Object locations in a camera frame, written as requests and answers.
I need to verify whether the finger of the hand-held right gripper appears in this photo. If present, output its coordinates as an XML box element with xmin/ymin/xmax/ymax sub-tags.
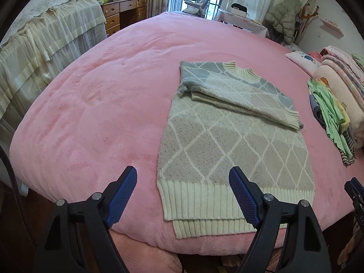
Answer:
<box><xmin>344</xmin><ymin>177</ymin><xmax>364</xmax><ymax>214</ymax></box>

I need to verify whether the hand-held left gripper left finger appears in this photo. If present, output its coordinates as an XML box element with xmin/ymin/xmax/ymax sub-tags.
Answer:
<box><xmin>34</xmin><ymin>165</ymin><xmax>138</xmax><ymax>273</ymax></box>

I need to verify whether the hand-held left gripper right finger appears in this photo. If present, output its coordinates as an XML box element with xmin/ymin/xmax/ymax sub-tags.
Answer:
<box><xmin>228</xmin><ymin>166</ymin><xmax>333</xmax><ymax>273</ymax></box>

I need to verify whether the grey diamond pattern sweater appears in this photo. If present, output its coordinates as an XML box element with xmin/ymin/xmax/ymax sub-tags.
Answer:
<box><xmin>156</xmin><ymin>60</ymin><xmax>316</xmax><ymax>239</ymax></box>

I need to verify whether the pile of unfolded clothes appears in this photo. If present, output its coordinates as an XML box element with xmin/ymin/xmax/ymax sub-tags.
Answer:
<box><xmin>307</xmin><ymin>79</ymin><xmax>356</xmax><ymax>160</ymax></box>

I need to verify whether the black white striped garment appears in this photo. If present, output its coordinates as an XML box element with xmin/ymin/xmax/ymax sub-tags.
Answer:
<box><xmin>338</xmin><ymin>131</ymin><xmax>357</xmax><ymax>167</ymax></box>

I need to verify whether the yellow garment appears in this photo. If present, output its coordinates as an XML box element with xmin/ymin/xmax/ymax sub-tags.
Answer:
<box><xmin>321</xmin><ymin>82</ymin><xmax>351</xmax><ymax>133</ymax></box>

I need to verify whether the pink bed blanket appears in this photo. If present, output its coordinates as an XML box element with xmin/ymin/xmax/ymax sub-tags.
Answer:
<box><xmin>8</xmin><ymin>11</ymin><xmax>364</xmax><ymax>256</ymax></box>

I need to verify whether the blue grey garment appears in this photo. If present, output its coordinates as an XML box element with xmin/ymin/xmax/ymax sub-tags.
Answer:
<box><xmin>308</xmin><ymin>94</ymin><xmax>327</xmax><ymax>128</ymax></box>

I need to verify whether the stack of folded blankets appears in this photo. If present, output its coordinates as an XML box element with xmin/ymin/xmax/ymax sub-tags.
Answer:
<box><xmin>313</xmin><ymin>64</ymin><xmax>364</xmax><ymax>150</ymax></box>

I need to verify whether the pink floral folded quilt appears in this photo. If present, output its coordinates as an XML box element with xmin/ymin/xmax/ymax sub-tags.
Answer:
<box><xmin>321</xmin><ymin>45</ymin><xmax>364</xmax><ymax>111</ymax></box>

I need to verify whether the pale green folded cloth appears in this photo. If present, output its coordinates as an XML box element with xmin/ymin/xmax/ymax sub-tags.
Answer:
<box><xmin>351</xmin><ymin>53</ymin><xmax>364</xmax><ymax>69</ymax></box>

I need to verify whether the pink printed pillow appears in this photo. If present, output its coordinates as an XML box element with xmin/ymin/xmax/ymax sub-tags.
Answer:
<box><xmin>284</xmin><ymin>51</ymin><xmax>322</xmax><ymax>77</ymax></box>

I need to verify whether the small table with tablecloth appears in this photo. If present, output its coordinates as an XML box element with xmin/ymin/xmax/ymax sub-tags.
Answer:
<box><xmin>215</xmin><ymin>8</ymin><xmax>269</xmax><ymax>39</ymax></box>

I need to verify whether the wooden desk with drawers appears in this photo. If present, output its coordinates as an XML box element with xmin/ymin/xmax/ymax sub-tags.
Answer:
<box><xmin>101</xmin><ymin>0</ymin><xmax>149</xmax><ymax>38</ymax></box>

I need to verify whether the olive puffer jacket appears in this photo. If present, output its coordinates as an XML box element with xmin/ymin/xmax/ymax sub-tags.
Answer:
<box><xmin>263</xmin><ymin>0</ymin><xmax>302</xmax><ymax>44</ymax></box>

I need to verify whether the wooden coat rack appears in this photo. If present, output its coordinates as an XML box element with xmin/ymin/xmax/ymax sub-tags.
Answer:
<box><xmin>296</xmin><ymin>3</ymin><xmax>319</xmax><ymax>43</ymax></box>

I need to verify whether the black cable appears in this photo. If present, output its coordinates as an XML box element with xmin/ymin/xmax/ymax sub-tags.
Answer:
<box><xmin>0</xmin><ymin>145</ymin><xmax>39</xmax><ymax>251</ymax></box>

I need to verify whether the light wooden wall shelf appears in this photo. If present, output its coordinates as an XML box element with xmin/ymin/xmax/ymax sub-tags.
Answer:
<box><xmin>320</xmin><ymin>19</ymin><xmax>344</xmax><ymax>36</ymax></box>

